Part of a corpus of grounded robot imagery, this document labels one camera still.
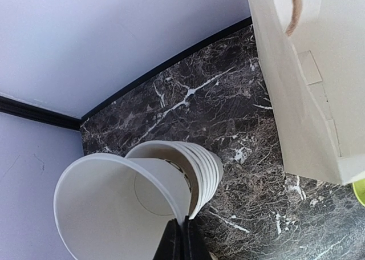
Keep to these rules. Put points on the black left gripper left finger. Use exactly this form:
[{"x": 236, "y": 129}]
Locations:
[{"x": 170, "y": 246}]

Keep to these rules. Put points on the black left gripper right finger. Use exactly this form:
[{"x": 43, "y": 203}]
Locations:
[{"x": 194, "y": 247}]

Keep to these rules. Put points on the white paper coffee cup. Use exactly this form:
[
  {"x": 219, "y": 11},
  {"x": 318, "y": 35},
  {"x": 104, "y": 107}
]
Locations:
[{"x": 110, "y": 207}]

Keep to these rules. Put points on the stack of white paper cups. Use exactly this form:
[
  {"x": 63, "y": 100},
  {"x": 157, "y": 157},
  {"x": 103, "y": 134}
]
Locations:
[{"x": 201, "y": 168}]

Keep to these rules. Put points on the lime green bowl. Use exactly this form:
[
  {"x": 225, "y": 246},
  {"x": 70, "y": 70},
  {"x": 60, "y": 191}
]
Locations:
[{"x": 359, "y": 191}]

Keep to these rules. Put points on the cream paper bag with handles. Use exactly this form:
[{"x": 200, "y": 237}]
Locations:
[{"x": 315, "y": 81}]

